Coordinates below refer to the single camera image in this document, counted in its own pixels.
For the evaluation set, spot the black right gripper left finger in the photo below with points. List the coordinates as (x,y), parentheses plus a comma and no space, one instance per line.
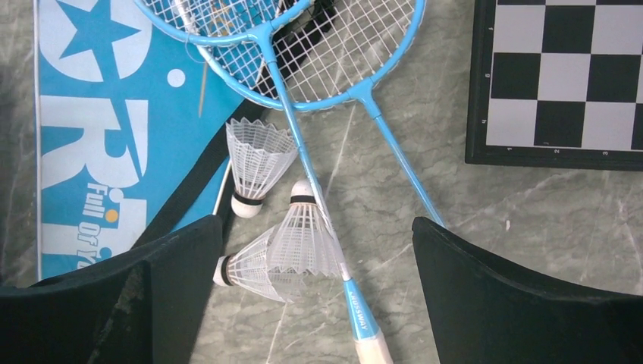
(142,306)

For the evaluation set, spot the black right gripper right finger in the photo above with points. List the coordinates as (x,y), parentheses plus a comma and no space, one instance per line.
(484,308)

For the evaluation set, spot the white shuttlecock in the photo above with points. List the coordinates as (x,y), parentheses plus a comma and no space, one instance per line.
(303,242)
(249,270)
(260,155)

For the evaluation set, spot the blue racket carry bag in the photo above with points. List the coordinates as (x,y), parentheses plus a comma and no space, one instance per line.
(123,112)

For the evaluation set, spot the black white chessboard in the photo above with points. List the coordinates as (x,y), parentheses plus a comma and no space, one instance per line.
(556,84)

